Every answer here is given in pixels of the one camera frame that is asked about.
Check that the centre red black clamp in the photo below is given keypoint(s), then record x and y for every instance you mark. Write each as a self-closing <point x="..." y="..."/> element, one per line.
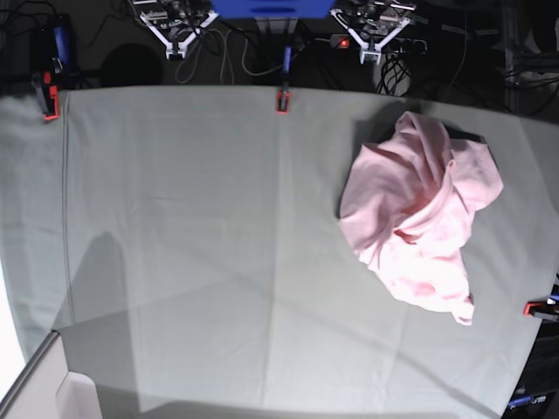
<point x="282" y="101"/>

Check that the red black clamp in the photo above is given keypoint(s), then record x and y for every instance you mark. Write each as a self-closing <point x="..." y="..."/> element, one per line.
<point x="47" y="95"/>
<point x="542" y="309"/>
<point x="282" y="101"/>

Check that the pink t-shirt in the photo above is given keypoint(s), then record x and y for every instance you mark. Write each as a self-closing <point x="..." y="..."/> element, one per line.
<point x="407" y="210"/>

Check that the white bin corner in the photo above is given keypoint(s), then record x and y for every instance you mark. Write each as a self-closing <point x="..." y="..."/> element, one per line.
<point x="47" y="388"/>

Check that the left red black clamp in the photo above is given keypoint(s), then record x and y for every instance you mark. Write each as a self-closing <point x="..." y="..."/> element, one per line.
<point x="47" y="95"/>

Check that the right red black clamp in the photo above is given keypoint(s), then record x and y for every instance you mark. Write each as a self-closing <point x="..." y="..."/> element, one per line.
<point x="542" y="309"/>

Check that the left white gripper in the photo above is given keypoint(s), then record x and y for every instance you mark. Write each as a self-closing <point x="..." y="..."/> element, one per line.
<point x="372" y="24"/>

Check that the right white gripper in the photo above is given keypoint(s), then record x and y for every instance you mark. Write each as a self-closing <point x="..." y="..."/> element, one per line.
<point x="176" y="23"/>

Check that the blue box on stand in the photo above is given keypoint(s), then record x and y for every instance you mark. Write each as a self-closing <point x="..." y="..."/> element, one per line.
<point x="272" y="8"/>

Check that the grey-green table cloth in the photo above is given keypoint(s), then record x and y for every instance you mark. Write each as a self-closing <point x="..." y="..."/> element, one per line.
<point x="183" y="241"/>

